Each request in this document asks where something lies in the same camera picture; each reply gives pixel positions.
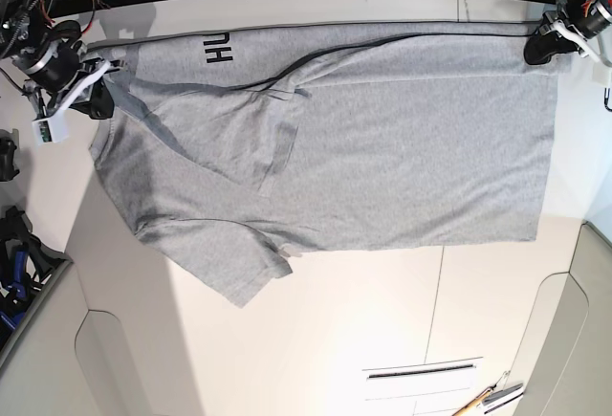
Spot grey flat tool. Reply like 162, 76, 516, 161
481, 383, 524, 411

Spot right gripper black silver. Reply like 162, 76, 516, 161
18, 38, 115, 120

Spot black device at left edge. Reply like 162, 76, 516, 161
0, 129, 20, 183

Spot grey tray left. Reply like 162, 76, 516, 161
0, 260, 73, 371

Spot grey T-shirt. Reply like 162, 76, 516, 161
91, 22, 571, 307

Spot blue and black clamp tools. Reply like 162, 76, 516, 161
1, 206, 69, 340

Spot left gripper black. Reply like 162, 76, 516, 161
523, 0, 611, 65

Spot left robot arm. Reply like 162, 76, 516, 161
523, 0, 611, 65

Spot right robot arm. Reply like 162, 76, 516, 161
1, 0, 115, 120

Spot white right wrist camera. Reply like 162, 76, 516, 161
32, 116, 69, 145

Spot wooden handled tool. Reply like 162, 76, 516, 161
452, 386, 494, 416

